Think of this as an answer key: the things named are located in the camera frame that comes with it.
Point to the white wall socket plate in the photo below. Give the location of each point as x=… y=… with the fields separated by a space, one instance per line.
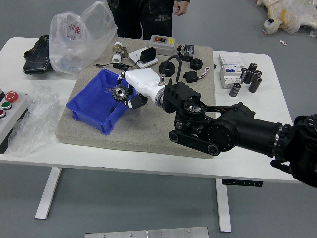
x=135 y=55

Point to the black module green terminal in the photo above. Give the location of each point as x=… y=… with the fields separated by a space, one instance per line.
x=188 y=53

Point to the person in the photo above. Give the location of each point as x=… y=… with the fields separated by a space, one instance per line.
x=138 y=17

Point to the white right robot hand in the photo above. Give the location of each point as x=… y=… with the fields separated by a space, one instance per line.
x=142 y=80

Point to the white table leg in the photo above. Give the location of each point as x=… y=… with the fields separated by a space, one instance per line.
x=223 y=205
x=48 y=193

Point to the plush toy in plastic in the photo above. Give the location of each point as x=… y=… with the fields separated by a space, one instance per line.
x=289 y=15

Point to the small black round nut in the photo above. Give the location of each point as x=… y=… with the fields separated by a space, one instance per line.
x=196 y=64

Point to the white plastic bag red print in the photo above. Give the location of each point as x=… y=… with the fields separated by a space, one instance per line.
x=74 y=49

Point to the grey-brown mat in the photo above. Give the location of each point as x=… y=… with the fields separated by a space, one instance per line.
x=148 y=134

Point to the crumpled clear plastic bag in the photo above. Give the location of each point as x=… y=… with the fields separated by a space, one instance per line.
x=34 y=124

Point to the brass valve white fittings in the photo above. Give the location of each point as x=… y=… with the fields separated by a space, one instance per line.
x=117 y=52

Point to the small clear packet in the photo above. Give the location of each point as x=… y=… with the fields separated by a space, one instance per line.
x=109 y=89

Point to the big black gear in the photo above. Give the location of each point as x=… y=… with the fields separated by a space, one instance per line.
x=119 y=93

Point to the white circuit breaker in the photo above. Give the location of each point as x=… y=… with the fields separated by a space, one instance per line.
x=229 y=67

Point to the black power adapter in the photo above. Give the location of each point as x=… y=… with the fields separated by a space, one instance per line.
x=148 y=55

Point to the black cylindrical capacitor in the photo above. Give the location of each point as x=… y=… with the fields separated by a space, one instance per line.
x=258 y=73
x=250 y=77
x=234 y=90
x=252 y=66
x=244 y=75

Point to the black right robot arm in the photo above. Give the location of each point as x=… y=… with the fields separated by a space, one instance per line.
x=247 y=131

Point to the black case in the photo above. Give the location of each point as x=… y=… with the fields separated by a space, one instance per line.
x=34 y=59

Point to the large black hex nut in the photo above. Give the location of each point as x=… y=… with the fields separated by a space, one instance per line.
x=169 y=70

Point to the black table control panel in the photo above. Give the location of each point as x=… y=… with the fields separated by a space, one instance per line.
x=242 y=183

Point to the grey switch box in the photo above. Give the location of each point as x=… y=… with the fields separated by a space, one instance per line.
x=162 y=45

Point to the person's left hand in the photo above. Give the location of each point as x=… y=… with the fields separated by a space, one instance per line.
x=182 y=7

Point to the grey push-button control box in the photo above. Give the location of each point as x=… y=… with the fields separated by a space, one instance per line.
x=10 y=116

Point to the blue plastic box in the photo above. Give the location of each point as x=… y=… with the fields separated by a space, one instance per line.
x=91 y=104

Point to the small white scrap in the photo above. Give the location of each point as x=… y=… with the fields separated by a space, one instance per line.
x=283 y=42

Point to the large dark brown capacitor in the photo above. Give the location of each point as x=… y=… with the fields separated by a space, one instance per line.
x=255 y=85

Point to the clear item on floor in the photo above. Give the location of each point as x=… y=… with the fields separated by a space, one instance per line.
x=160 y=5

